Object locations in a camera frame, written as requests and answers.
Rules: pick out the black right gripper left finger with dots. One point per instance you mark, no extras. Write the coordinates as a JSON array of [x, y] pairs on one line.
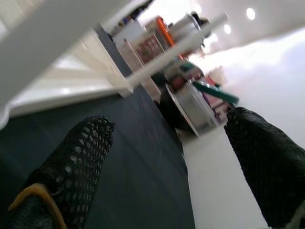
[[71, 167]]

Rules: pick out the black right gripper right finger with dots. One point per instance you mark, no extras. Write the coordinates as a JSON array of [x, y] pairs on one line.
[[269, 167]]

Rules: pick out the black tablecloth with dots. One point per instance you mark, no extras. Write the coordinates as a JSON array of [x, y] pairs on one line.
[[143, 167]]

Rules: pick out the pink box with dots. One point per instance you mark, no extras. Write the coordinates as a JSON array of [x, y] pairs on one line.
[[212, 101]]

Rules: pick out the clear plastic storage box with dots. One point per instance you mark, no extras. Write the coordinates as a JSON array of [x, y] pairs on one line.
[[193, 107]]

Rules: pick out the green plastic lid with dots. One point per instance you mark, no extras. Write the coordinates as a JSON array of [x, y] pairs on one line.
[[214, 91]]

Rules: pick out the white plastic table top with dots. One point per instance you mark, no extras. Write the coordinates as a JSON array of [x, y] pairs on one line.
[[71, 78]]

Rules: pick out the reddish brown container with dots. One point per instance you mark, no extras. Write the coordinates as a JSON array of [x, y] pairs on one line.
[[150, 47]]

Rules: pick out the large black bowl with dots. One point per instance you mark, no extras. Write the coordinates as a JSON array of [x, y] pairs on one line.
[[171, 112]]

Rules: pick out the round ceiling light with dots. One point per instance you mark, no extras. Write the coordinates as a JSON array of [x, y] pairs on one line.
[[250, 13], [227, 29], [214, 37]]

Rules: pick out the silver metal pot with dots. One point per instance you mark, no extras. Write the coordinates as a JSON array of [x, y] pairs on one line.
[[188, 26]]

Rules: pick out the white plastic table leg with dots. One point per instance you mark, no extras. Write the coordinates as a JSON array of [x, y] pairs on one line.
[[178, 47], [35, 47]]

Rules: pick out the tan rubber band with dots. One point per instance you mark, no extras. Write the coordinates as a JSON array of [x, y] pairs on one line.
[[33, 190]]

